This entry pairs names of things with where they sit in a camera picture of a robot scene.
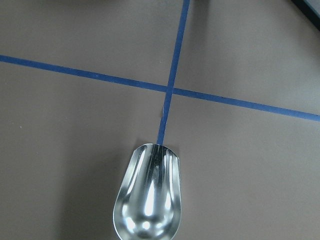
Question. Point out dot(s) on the metal ice scoop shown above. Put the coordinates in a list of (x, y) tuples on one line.
[(148, 205)]

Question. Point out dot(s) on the black monitor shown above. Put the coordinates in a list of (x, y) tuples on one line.
[(310, 9)]

